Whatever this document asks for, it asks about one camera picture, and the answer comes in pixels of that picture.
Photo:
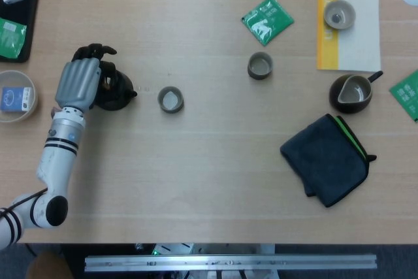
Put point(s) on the black cast iron teapot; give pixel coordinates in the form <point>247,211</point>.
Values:
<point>122,96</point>

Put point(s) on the blue tea bag packet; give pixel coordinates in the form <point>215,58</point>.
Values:
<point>13,99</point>

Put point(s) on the black plastic tray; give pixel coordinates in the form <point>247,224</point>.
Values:
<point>32,14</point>

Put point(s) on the green tea packet white label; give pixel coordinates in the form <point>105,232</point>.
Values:
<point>9,39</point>

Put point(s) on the green tea packet white print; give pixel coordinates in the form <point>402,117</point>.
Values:
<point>406,92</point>

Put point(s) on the yellow and white booklet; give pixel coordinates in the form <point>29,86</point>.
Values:
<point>359,50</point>

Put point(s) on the aluminium profile rail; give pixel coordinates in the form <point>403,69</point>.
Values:
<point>228,261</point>

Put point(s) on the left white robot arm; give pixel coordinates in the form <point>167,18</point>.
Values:
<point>58,155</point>

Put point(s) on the dark ceramic teacup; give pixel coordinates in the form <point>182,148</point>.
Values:
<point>259,74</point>
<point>170,109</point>

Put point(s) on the white round bowl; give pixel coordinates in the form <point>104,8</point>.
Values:
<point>16,79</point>

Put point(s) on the grey microfiber towel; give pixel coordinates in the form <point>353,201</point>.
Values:
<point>326,161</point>

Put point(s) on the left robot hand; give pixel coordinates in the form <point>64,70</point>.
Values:
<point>76,84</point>

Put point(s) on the green tea packet clear window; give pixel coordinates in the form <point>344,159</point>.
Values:
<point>267,21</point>

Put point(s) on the dark ceramic fairness pitcher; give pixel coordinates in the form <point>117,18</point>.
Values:
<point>354,91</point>

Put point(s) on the grey ceramic tea bowl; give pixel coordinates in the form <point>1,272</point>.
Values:
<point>346,11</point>

